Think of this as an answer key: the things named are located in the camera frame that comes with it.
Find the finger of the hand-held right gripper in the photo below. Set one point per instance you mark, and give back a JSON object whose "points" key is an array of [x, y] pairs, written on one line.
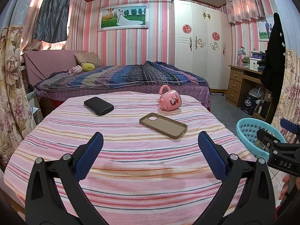
{"points": [[267, 138], [291, 130]]}

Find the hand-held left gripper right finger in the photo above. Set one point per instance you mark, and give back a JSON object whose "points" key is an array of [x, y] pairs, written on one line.
{"points": [[212, 155]]}

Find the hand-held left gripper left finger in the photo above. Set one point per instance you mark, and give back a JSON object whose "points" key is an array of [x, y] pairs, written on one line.
{"points": [[90, 154]]}

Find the light blue plastic basket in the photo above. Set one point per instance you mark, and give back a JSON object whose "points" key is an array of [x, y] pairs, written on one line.
{"points": [[246, 131]]}

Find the person's right hand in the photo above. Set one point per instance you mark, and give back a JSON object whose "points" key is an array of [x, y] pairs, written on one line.
{"points": [[284, 187]]}

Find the floral curtain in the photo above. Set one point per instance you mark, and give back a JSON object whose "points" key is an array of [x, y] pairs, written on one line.
{"points": [[14, 86], [290, 93]]}

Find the black bag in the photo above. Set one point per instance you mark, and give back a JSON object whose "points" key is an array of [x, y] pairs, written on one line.
{"points": [[248, 105]]}

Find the pink striped blanket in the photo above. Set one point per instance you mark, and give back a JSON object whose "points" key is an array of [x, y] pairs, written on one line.
{"points": [[131, 168]]}

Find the white helmet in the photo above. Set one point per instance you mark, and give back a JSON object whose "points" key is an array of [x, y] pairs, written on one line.
{"points": [[255, 92]]}

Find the beige phone case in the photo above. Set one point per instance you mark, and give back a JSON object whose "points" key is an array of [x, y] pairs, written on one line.
{"points": [[164, 125]]}

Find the black hanging coat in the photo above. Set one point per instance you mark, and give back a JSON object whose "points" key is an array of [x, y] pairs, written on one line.
{"points": [[273, 70]]}

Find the wooden desk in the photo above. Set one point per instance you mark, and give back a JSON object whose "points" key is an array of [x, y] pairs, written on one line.
{"points": [[235, 82]]}

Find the pink piggy bank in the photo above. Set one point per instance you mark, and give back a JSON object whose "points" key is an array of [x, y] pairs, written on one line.
{"points": [[170, 100]]}

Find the white box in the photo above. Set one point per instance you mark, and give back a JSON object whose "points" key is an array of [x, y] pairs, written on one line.
{"points": [[254, 65]]}

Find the purple dotted bed skirt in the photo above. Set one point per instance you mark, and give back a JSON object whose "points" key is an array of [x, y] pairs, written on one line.
{"points": [[140, 89]]}

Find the pink cloth bundle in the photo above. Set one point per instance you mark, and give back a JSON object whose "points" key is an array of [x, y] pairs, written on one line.
{"points": [[75, 70]]}

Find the yellow-green cloth bundle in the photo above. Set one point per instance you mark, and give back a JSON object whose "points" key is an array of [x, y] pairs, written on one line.
{"points": [[88, 67]]}

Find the white wardrobe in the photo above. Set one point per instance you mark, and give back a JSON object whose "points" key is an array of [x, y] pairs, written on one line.
{"points": [[204, 68]]}

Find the plaid purple blue blanket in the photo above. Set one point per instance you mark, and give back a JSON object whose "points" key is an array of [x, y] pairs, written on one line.
{"points": [[129, 75]]}

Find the desk lamp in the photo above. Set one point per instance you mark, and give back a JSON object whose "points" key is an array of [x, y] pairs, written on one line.
{"points": [[241, 51]]}

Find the beige pillow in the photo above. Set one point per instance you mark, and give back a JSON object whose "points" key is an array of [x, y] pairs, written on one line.
{"points": [[88, 57]]}

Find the pink bed headboard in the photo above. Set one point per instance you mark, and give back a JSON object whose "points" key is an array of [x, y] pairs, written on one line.
{"points": [[46, 63]]}

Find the small framed photo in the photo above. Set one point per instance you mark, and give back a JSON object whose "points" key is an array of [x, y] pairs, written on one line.
{"points": [[263, 30]]}

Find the red round sticker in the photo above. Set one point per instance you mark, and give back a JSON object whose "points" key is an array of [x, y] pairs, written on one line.
{"points": [[187, 28], [216, 36]]}

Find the pink valance curtain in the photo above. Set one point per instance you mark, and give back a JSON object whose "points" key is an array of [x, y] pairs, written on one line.
{"points": [[246, 9]]}

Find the framed wedding picture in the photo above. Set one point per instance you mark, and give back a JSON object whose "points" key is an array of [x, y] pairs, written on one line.
{"points": [[123, 17]]}

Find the dark grey curtain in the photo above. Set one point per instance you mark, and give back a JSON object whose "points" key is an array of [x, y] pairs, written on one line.
{"points": [[51, 11]]}

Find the pink sheer curtain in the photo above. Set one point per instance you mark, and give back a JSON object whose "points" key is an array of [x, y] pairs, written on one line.
{"points": [[30, 16]]}

